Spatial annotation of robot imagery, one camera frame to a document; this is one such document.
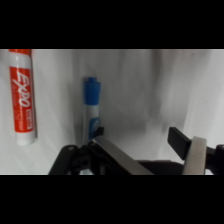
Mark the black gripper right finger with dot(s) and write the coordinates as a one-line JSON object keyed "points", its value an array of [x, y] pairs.
{"points": [[195, 155]]}

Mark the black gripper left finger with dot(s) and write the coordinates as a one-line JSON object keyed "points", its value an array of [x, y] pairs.
{"points": [[116, 155]]}

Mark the blue whiteboard marker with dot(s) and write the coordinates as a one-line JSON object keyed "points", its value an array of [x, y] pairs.
{"points": [[92, 100]]}

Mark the red whiteboard marker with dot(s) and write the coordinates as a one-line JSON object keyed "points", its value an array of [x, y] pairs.
{"points": [[22, 100]]}

